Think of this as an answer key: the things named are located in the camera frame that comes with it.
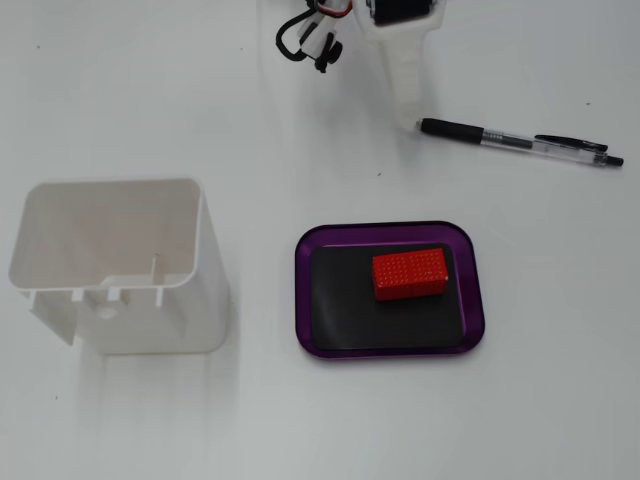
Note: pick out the white gripper with motor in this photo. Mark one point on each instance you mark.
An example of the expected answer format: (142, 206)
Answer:
(395, 47)

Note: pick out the black and clear ballpoint pen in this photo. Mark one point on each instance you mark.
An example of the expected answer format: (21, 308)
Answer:
(500, 136)

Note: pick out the white plastic pen holder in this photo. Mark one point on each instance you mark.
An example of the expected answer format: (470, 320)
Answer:
(150, 310)

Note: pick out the red perforated block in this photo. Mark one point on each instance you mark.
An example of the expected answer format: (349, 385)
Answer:
(410, 275)

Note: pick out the purple metal tray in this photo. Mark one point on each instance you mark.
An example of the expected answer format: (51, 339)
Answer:
(472, 280)

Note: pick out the black tray mat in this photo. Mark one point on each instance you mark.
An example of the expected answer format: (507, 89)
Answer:
(350, 320)

